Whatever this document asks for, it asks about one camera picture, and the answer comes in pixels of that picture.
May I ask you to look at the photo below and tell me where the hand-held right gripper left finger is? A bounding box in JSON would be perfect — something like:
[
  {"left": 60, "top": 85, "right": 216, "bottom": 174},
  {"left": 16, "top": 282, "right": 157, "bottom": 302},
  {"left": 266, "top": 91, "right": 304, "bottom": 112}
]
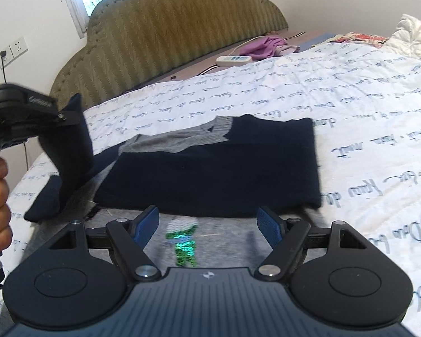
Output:
[{"left": 48, "top": 205, "right": 162, "bottom": 282}]

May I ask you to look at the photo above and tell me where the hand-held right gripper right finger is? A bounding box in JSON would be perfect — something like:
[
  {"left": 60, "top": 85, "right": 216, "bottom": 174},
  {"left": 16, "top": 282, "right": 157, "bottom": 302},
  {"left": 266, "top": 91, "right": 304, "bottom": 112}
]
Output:
[{"left": 255, "top": 206, "right": 365, "bottom": 282}]

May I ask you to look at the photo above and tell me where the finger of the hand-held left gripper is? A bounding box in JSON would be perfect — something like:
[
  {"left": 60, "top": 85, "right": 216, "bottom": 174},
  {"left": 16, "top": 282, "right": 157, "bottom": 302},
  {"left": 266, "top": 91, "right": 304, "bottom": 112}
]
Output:
[{"left": 38, "top": 110, "right": 82, "bottom": 131}]

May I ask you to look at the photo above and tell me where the grey and navy sweater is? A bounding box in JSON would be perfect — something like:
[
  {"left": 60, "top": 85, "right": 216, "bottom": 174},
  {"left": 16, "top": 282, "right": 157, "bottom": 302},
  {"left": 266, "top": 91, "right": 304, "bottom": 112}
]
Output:
[{"left": 24, "top": 93, "right": 323, "bottom": 269}]

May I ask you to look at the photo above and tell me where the olive padded headboard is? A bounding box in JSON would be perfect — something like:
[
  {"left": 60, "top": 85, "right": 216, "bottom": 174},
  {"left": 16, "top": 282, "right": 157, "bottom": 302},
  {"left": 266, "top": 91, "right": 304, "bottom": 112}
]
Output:
[{"left": 49, "top": 0, "right": 289, "bottom": 113}]

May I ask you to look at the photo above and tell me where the white script printed blanket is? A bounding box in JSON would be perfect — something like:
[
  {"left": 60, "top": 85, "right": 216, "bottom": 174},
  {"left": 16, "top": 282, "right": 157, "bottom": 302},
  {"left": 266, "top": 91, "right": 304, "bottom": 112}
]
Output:
[{"left": 0, "top": 33, "right": 421, "bottom": 337}]

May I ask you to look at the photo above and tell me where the white remote control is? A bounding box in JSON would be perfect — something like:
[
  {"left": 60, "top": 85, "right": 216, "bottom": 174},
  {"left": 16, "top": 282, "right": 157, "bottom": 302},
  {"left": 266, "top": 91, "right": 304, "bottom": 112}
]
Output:
[{"left": 216, "top": 55, "right": 252, "bottom": 67}]

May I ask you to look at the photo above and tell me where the purple cloth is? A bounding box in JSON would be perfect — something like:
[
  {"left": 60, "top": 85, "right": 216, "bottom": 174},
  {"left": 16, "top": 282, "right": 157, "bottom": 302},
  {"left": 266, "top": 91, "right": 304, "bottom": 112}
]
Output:
[{"left": 239, "top": 36, "right": 301, "bottom": 60}]

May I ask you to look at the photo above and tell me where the colourful patterned cloth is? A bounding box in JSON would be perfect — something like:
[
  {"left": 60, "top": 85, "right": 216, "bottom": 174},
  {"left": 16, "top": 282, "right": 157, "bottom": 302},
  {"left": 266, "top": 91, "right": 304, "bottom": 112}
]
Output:
[{"left": 335, "top": 31, "right": 389, "bottom": 45}]

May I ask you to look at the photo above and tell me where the white puffy garment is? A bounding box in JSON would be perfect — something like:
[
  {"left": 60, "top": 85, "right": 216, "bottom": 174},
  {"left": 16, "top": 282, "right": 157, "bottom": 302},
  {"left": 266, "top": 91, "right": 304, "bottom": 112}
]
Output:
[{"left": 385, "top": 14, "right": 421, "bottom": 60}]

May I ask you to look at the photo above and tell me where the black wall cable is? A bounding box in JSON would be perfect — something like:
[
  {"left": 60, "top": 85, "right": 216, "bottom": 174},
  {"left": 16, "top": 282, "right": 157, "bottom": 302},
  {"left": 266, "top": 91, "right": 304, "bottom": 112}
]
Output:
[{"left": 0, "top": 52, "right": 30, "bottom": 171}]

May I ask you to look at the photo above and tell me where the white wall socket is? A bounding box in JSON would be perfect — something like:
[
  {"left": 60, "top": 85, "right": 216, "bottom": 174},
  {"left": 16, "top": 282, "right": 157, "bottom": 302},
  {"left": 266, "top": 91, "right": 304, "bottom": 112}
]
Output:
[
  {"left": 9, "top": 37, "right": 29, "bottom": 59},
  {"left": 0, "top": 47, "right": 13, "bottom": 70}
]

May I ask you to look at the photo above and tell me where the white power strip cable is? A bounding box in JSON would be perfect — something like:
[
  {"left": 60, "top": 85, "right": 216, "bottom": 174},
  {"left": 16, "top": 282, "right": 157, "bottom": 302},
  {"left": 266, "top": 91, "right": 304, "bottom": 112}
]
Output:
[{"left": 227, "top": 35, "right": 269, "bottom": 57}]

